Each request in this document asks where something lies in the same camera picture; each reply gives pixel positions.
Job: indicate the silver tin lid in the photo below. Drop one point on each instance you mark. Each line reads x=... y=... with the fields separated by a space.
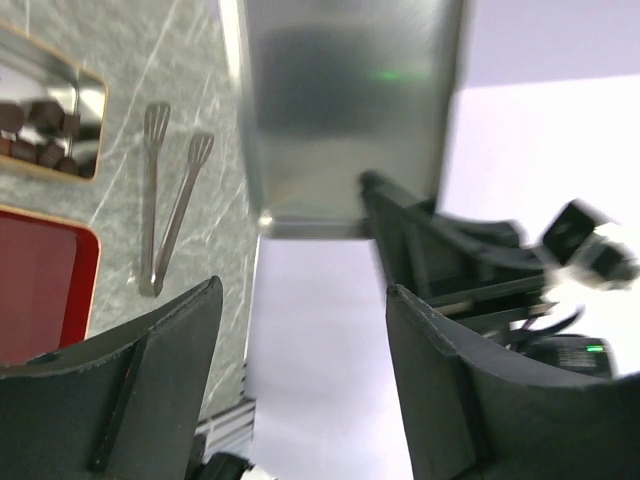
x=328 y=90

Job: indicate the dark striped square chocolate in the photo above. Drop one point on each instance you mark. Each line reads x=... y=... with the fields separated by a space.
x=49 y=155

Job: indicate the gold tin box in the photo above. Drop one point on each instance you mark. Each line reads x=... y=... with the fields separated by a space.
x=32 y=70

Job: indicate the long metal tweezers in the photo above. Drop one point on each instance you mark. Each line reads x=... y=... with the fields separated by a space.
x=168 y=184

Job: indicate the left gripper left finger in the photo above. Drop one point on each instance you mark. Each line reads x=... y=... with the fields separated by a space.
x=123 y=404

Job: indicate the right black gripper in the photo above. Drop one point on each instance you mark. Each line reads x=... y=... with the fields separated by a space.
x=474 y=272

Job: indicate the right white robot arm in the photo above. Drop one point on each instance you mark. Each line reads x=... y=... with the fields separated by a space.
x=581 y=252

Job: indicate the side aluminium rail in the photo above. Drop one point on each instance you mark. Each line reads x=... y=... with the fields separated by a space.
x=227 y=416

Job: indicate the red gold-rimmed tray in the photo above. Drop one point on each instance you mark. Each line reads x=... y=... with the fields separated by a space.
x=49 y=269

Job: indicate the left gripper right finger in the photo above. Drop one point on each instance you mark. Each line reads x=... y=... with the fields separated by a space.
x=472 y=409

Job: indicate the dark square chocolate bottom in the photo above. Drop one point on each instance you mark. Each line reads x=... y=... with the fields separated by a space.
x=46 y=114

